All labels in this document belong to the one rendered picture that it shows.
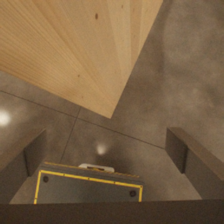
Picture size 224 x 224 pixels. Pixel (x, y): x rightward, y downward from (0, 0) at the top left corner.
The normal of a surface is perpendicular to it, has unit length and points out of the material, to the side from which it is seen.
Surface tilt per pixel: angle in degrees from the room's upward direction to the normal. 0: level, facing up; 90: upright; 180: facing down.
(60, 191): 0
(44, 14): 90
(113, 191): 0
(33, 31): 90
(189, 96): 0
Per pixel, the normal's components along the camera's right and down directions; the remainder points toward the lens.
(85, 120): -0.11, -0.14
